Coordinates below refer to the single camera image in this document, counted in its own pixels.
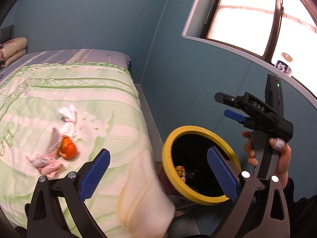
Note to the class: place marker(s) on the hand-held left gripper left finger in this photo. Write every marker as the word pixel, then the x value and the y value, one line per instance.
pixel 95 176

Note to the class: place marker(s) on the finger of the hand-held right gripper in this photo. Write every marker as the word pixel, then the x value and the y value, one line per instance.
pixel 227 98
pixel 232 115

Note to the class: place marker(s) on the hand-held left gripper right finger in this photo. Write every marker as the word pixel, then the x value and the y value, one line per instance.
pixel 223 171

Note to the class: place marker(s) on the green snack packet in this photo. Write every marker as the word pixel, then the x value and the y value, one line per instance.
pixel 180 173

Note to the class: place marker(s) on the yellow-rimmed trash bin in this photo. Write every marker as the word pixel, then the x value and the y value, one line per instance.
pixel 173 138

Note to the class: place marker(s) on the person's right forearm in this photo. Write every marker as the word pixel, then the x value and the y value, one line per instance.
pixel 302 210

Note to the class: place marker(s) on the person's right hand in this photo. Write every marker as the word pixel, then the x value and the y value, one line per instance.
pixel 283 161

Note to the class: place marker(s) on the pink crumpled tissue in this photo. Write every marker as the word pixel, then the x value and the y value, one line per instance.
pixel 47 166

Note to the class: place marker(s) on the clear plastic wrapper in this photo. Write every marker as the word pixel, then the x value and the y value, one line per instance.
pixel 54 141

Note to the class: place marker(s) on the bottle with dark label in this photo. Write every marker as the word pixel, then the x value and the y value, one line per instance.
pixel 284 65

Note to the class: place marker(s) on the white crumpled tissue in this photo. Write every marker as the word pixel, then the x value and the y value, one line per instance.
pixel 66 112

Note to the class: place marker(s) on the window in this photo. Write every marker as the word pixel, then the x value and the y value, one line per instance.
pixel 247 17

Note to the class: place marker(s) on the green printed bedspread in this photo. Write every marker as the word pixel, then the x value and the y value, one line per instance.
pixel 74 91

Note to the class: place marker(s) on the grey-blue striped bed sheet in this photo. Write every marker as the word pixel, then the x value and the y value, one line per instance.
pixel 74 55

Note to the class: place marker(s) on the beige folded quilt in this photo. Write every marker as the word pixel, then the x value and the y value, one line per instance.
pixel 14 48

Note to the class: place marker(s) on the dark headboard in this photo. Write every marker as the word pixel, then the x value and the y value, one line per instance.
pixel 6 32

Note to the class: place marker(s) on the grey bed frame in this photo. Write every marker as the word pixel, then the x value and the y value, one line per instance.
pixel 151 119

